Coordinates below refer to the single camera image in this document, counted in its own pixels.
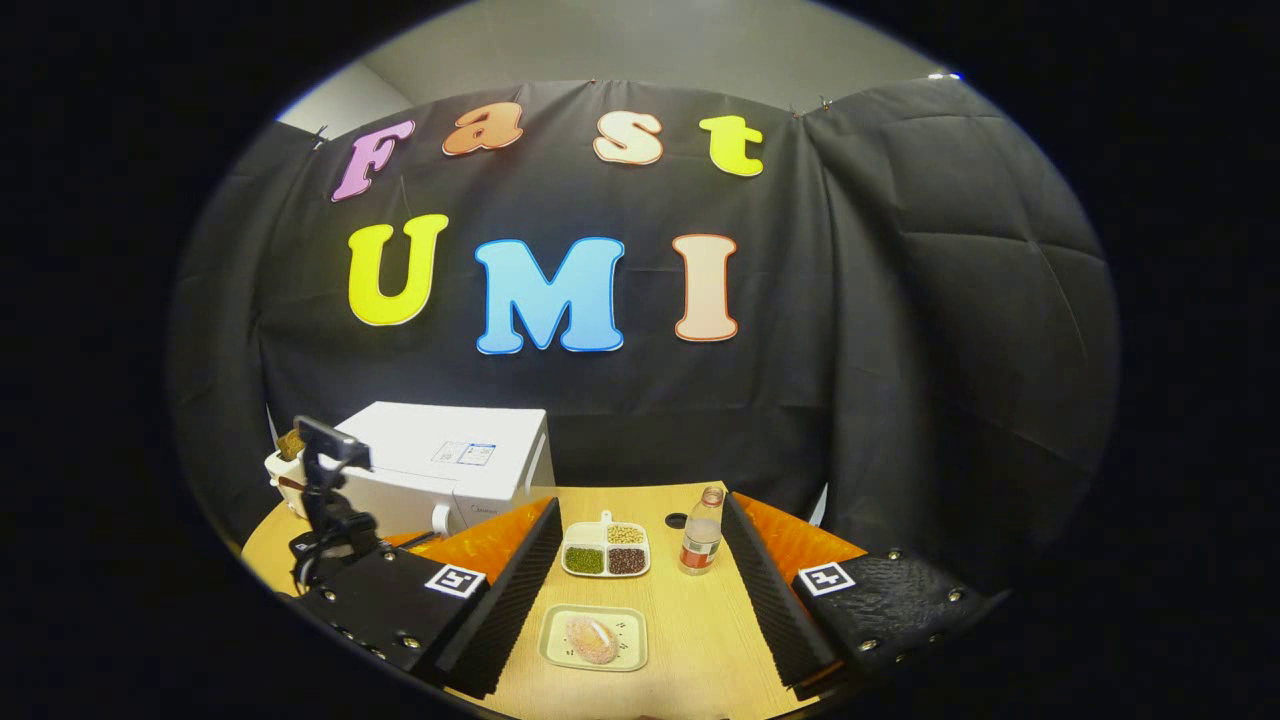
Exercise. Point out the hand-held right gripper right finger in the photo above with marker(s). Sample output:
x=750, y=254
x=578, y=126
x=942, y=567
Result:
x=775, y=620

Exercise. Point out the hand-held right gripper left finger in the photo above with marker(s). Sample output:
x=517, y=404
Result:
x=515, y=610

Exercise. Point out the speckled oval bread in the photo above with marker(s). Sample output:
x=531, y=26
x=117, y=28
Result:
x=590, y=640

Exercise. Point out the white microwave oven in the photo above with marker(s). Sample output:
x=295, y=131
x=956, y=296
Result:
x=420, y=480

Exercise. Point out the white toaster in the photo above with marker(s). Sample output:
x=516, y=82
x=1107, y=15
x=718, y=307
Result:
x=285, y=485

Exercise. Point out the brown bread slice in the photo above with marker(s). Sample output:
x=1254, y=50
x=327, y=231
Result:
x=291, y=443

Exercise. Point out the white divided bean dish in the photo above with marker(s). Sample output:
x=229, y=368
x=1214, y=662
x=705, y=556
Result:
x=605, y=550

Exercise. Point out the clear plastic bottle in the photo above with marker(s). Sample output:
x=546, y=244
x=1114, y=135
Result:
x=701, y=540

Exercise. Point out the pale green rectangular plate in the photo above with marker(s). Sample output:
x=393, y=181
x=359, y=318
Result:
x=630, y=650

